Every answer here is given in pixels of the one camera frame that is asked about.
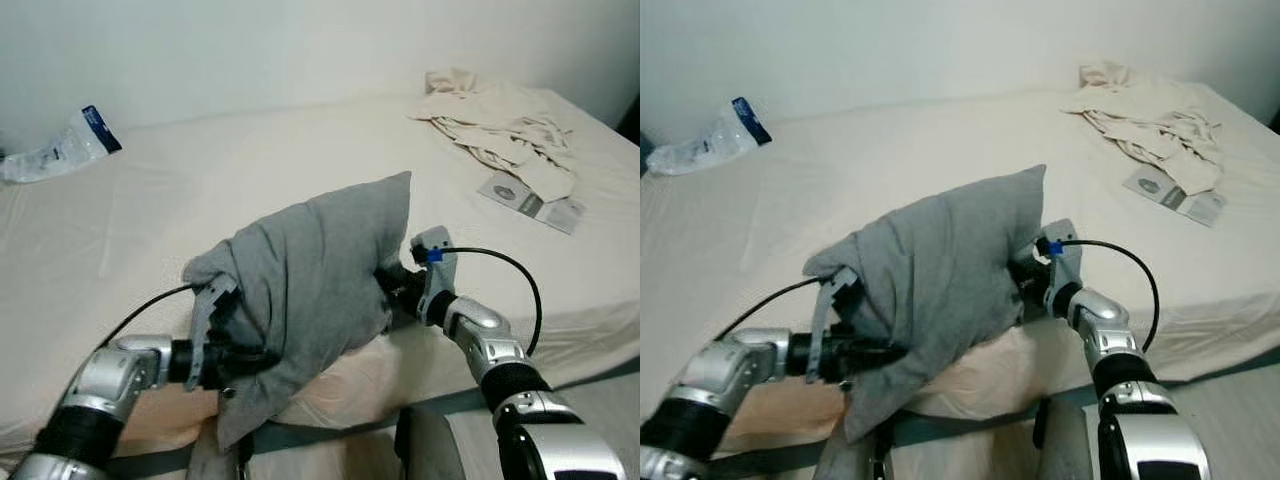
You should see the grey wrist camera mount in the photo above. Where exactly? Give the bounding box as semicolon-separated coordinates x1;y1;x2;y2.
409;227;460;327
807;266;862;387
1040;219;1084;317
187;274;242;393

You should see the robot leg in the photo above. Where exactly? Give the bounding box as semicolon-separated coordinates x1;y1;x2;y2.
820;408;897;480
1034;397;1103;480
185;418;253;480
394;407;503;480

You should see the robot right leg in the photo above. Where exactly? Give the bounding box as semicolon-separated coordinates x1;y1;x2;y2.
1034;397;1103;480
394;407;503;480

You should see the robot left leg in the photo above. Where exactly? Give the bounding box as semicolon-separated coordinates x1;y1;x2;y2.
820;408;897;480
185;418;253;480

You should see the grey pillow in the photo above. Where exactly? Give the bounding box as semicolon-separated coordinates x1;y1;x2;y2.
182;170;414;454
802;164;1049;445

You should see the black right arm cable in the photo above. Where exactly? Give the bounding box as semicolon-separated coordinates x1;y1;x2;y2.
428;246;544;357
1048;237;1162;352

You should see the cream bed mattress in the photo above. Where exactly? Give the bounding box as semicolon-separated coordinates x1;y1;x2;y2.
0;84;641;467
640;78;1280;453

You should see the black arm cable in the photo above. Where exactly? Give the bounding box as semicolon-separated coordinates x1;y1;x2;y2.
712;276;827;342
1048;237;1162;352
95;283;203;351
428;246;544;357

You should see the grey printed booklet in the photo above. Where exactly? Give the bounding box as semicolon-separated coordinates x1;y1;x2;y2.
477;171;588;236
1121;164;1230;227

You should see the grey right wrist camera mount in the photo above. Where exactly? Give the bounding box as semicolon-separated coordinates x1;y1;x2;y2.
1040;219;1084;317
409;227;460;327

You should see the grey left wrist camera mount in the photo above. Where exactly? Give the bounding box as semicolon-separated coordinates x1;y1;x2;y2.
807;266;862;387
187;274;242;393

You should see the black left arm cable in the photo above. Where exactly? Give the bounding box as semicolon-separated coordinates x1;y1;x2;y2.
95;283;203;351
712;276;827;342

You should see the clear bag with blue label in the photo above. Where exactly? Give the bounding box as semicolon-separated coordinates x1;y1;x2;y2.
0;104;124;185
644;96;774;178

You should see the crumpled beige garment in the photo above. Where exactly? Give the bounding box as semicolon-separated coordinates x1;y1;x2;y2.
1059;61;1227;197
407;67;580;204

